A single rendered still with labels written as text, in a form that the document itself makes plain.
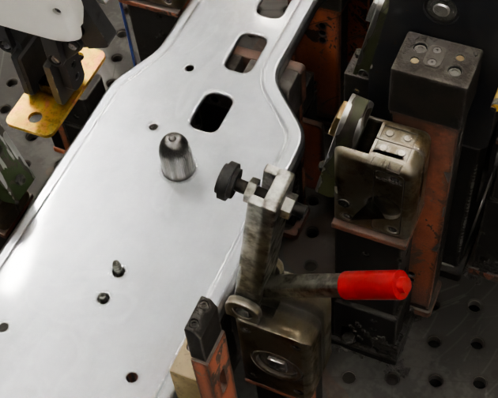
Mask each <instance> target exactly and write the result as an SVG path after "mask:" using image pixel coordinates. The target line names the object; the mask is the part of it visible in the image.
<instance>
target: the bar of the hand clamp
mask: <svg viewBox="0 0 498 398"><path fill-rule="evenodd" d="M242 174H243V169H240V163H237V162H234V161H231V162H230V163H226V164H225V165H224V166H223V167H222V169H221V172H220V174H219V175H218V177H217V181H216V184H215V187H214V193H216V194H217V195H216V197H217V198H218V199H220V200H222V201H227V200H228V198H229V199H231V198H232V197H233V195H234V194H235V192H238V193H241V194H243V202H246V203H247V210H246V216H245V222H244V228H243V238H242V245H241V251H240V261H239V268H238V273H237V279H236V290H235V295H239V296H242V297H244V298H247V299H250V300H251V301H253V302H255V303H257V304H258V305H259V306H260V307H261V302H262V295H263V291H264V287H265V286H266V283H267V281H268V279H269V278H270V275H273V274H275V271H276V267H277V259H278V256H279V252H280V248H281V240H282V237H283V233H284V229H285V221H286V220H289V218H290V217H291V215H294V216H297V217H299V218H301V219H303V218H304V216H305V214H306V211H307V208H308V206H307V205H304V204H301V203H300V202H298V201H297V200H298V197H299V195H297V194H295V193H292V188H293V184H294V180H295V174H293V173H292V172H290V171H287V170H285V169H281V168H279V167H275V166H274V165H271V164H269V163H268V164H267V165H266V166H265V168H264V170H263V175H262V185H261V186H260V182H261V179H258V178H255V177H252V178H251V180H250V181H249V182H248V181H246V180H243V179H242Z"/></svg>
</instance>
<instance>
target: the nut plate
mask: <svg viewBox="0 0 498 398"><path fill-rule="evenodd" d="M78 54H80V55H83V56H84V58H83V59H82V60H81V64H82V66H83V70H84V72H85V78H84V80H83V83H82V84H81V86H80V88H79V89H78V90H76V91H74V92H73V94H72V95H71V97H70V98H69V99H68V101H67V102H66V104H64V105H62V104H59V103H56V102H55V99H54V97H53V95H52V92H51V88H50V85H49V83H48V81H47V77H46V74H44V75H43V76H42V77H41V79H40V80H39V82H38V84H39V87H40V89H39V90H38V91H37V93H36V94H35V95H32V96H31V95H29V94H25V93H24V94H23V96H22V97H21V98H20V99H19V101H18V102H17V104H16V105H15V107H14V108H13V109H12V111H11V112H10V113H9V115H8V116H7V118H6V122H7V124H8V126H10V127H12V128H14V129H17V130H22V131H25V132H27V133H31V134H34V135H36V136H40V137H44V138H49V137H52V136H54V135H55V133H56V132H57V130H58V128H59V127H60V126H61V125H62V123H63V122H64V120H65V119H66V117H67V115H68V114H69V113H70V111H71V110H72V108H73V107H74V105H75V103H76V102H77V101H78V99H79V98H80V96H81V95H82V93H83V92H84V90H85V89H86V88H87V86H88V85H89V83H90V81H91V80H92V79H93V77H94V76H95V74H96V72H97V71H98V69H99V68H100V67H101V66H102V64H103V63H104V61H105V58H106V57H105V53H104V52H103V51H101V50H98V49H95V48H93V49H88V48H87V47H83V49H82V50H81V51H79V52H78ZM33 115H42V116H43V117H42V119H41V120H40V121H39V122H35V123H32V122H30V121H29V119H30V118H31V117H32V116H33Z"/></svg>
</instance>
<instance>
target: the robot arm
mask: <svg viewBox="0 0 498 398"><path fill-rule="evenodd" d="M107 1H108V0H0V48H1V49H2V50H3V51H5V52H8V53H11V59H12V61H13V64H14V67H15V70H16V71H17V75H18V77H19V80H20V82H21V85H22V88H23V89H24V92H25V94H29V95H31V96H32V95H35V94H36V93H37V91H38V90H39V89H40V87H39V84H38V82H39V80H40V79H41V77H42V76H43V75H44V74H46V77H47V81H48V83H49V85H50V88H51V92H52V95H53V97H54V99H55V102H56V103H59V104H62V105H64V104H66V102H67V101H68V99H69V98H70V97H71V95H72V94H73V92H74V91H76V90H78V89H79V88H80V86H81V84H82V83H83V80H84V78H85V72H84V70H83V66H82V64H81V59H80V56H79V54H78V52H79V51H81V50H82V49H83V47H87V48H88V49H93V48H107V47H108V46H109V45H110V43H111V41H112V40H113V39H114V38H115V36H116V34H117V31H116V30H115V28H114V26H113V25H112V23H111V22H110V21H109V19H108V17H107V16H106V14H105V13H104V11H103V10H102V9H101V7H100V5H99V4H98V3H101V4H104V5H106V3H107Z"/></svg>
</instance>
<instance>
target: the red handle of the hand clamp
mask: <svg viewBox="0 0 498 398"><path fill-rule="evenodd" d="M411 287H412V284H411V280H410V278H409V277H408V275H407V274H406V272H405V271H403V270H364V271H344V272H342V273H314V274H273V275H270V278H269V279H268V281H267V283H266V286H265V287H264V291H263V295H262V297H263V298H343V299H344V300H403V299H405V298H406V297H407V295H408V294H409V292H410V290H411Z"/></svg>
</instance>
